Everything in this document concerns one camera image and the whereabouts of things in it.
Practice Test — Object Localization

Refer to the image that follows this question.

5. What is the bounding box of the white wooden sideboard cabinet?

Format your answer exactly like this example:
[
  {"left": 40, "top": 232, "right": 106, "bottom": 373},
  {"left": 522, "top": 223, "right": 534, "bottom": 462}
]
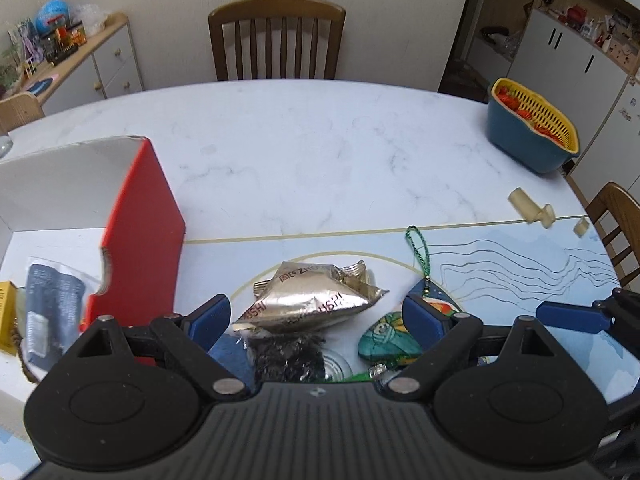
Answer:
[{"left": 30, "top": 12, "right": 146, "bottom": 116}]

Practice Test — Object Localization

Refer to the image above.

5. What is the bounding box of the small yellow box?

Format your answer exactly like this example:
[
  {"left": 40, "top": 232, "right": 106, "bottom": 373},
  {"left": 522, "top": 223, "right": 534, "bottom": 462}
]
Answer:
[{"left": 0, "top": 281, "right": 21, "bottom": 356}]

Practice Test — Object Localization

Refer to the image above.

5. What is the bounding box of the blue white printed table mat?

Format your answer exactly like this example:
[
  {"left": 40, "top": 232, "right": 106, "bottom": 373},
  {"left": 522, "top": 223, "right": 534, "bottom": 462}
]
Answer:
[{"left": 0, "top": 215, "right": 640, "bottom": 412}]

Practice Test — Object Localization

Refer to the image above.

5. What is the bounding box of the wooden bead bracelet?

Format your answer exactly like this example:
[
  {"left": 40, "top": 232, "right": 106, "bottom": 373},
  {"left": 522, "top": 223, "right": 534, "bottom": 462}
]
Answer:
[{"left": 10, "top": 327, "right": 41, "bottom": 386}]

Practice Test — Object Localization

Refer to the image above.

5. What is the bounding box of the red cardboard box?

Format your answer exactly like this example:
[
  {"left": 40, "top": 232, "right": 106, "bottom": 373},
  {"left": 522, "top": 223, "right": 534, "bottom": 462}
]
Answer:
[{"left": 0, "top": 135, "right": 187, "bottom": 377}]

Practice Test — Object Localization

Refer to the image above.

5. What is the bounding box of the brown wooden chair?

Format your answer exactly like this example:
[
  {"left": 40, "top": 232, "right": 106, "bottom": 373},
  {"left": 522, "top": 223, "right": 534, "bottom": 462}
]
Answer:
[{"left": 585, "top": 182, "right": 640, "bottom": 289}]

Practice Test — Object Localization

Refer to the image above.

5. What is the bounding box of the green painted fish ornament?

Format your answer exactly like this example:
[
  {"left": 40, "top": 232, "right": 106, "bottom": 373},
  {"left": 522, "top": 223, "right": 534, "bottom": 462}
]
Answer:
[{"left": 358, "top": 225, "right": 464, "bottom": 364}]

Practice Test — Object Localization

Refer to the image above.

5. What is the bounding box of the white floor cabinet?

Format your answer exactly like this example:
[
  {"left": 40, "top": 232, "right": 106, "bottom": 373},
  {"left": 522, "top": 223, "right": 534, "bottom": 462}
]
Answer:
[{"left": 507, "top": 7, "right": 640, "bottom": 197}]

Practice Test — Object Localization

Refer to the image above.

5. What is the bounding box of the left wooden chair back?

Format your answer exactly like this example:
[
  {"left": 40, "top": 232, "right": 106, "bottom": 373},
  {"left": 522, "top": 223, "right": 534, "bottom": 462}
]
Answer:
[{"left": 0, "top": 92, "right": 46, "bottom": 134}]

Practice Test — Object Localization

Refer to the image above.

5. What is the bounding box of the clear decorative plant box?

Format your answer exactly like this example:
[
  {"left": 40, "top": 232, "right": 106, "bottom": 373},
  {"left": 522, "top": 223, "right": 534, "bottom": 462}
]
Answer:
[{"left": 0, "top": 20, "right": 41, "bottom": 99}]

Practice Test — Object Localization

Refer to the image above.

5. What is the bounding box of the dark blue pad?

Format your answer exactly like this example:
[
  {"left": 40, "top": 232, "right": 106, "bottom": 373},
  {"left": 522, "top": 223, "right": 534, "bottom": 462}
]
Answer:
[{"left": 22, "top": 76, "right": 56, "bottom": 95}]

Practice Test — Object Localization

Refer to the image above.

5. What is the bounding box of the bag of black beads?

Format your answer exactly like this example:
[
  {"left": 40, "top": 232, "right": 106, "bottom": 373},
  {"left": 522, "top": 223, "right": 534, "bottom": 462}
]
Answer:
[{"left": 247, "top": 335, "right": 329, "bottom": 385}]

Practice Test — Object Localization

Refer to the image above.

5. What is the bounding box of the dark wooden dining chair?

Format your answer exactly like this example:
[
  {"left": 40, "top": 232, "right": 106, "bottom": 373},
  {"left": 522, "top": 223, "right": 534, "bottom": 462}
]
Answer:
[{"left": 208, "top": 0, "right": 347, "bottom": 82}]

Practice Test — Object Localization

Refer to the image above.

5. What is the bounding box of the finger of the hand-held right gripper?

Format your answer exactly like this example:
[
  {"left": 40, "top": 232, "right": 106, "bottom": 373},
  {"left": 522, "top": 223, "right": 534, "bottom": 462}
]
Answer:
[
  {"left": 592, "top": 395, "right": 640, "bottom": 480},
  {"left": 536, "top": 287, "right": 640, "bottom": 335}
]

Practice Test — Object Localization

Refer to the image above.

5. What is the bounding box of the clear plastic bag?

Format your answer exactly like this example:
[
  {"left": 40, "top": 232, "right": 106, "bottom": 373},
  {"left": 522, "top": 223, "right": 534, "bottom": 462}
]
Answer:
[{"left": 75, "top": 4, "right": 109, "bottom": 36}]

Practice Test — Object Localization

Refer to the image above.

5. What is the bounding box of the pile of strawberries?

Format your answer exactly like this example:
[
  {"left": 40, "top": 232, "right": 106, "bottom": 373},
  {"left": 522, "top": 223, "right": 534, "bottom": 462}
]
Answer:
[{"left": 495, "top": 86, "right": 569, "bottom": 146}]

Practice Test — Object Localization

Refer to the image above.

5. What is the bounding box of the silver foil packet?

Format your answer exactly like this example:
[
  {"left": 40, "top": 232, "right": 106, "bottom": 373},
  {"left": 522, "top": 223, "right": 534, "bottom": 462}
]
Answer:
[{"left": 231, "top": 260, "right": 391, "bottom": 335}]

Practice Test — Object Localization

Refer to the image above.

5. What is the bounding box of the beige rubber tube piece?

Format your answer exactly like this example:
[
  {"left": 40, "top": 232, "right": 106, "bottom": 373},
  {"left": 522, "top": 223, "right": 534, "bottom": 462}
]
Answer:
[{"left": 508, "top": 187, "right": 539, "bottom": 224}]

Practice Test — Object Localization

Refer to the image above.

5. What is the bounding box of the blue and yellow strainer basket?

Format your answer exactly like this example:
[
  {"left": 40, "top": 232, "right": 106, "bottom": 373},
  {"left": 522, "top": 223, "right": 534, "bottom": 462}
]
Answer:
[{"left": 487, "top": 87, "right": 576, "bottom": 175}]

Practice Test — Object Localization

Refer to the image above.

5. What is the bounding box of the blue globe toy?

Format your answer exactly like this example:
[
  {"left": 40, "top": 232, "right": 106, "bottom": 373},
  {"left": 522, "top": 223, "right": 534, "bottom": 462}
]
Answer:
[{"left": 35, "top": 0, "right": 71, "bottom": 31}]

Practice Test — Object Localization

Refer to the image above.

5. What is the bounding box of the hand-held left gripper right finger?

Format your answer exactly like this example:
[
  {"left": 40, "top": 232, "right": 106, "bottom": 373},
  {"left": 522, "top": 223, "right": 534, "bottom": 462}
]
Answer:
[{"left": 375, "top": 294, "right": 567, "bottom": 404}]

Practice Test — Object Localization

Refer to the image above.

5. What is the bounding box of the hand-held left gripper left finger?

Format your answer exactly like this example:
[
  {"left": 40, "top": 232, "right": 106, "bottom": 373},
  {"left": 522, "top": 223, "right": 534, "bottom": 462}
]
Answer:
[{"left": 75, "top": 294, "right": 253, "bottom": 404}]

